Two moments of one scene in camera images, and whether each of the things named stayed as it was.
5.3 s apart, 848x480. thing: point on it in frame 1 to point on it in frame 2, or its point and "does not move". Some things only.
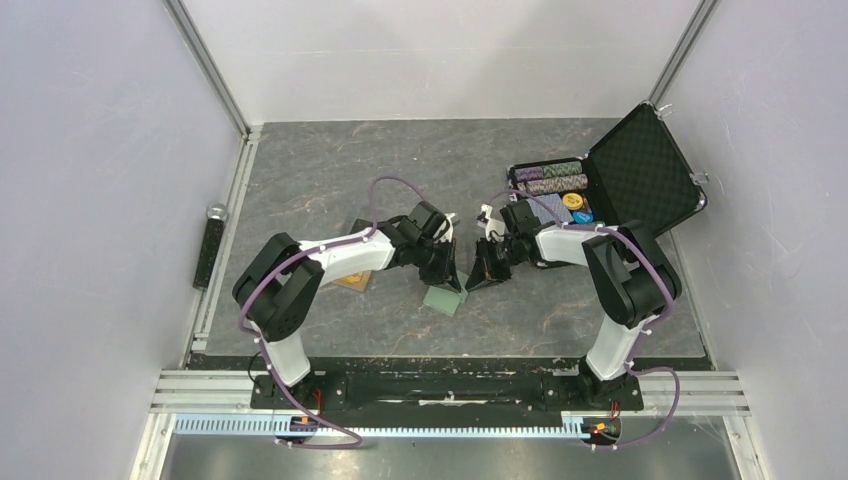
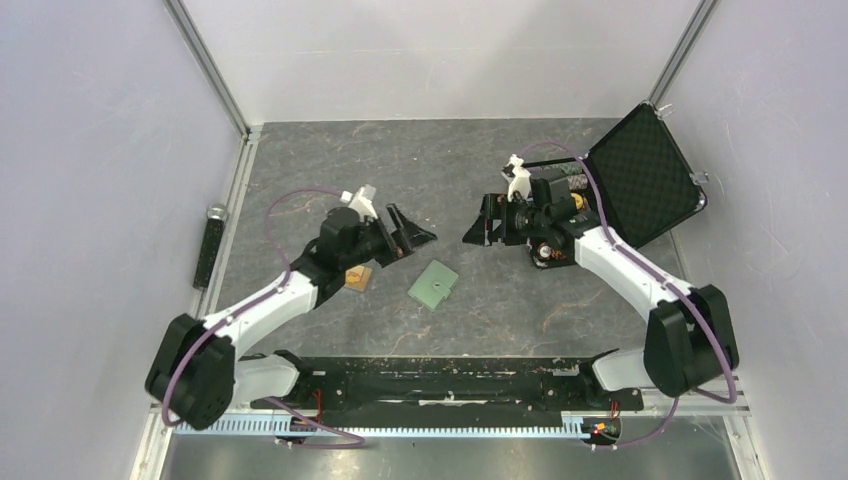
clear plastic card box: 356,283 does not move
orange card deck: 356,281 does not move
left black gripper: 448,267 to 407,235
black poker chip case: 638,171 does not move
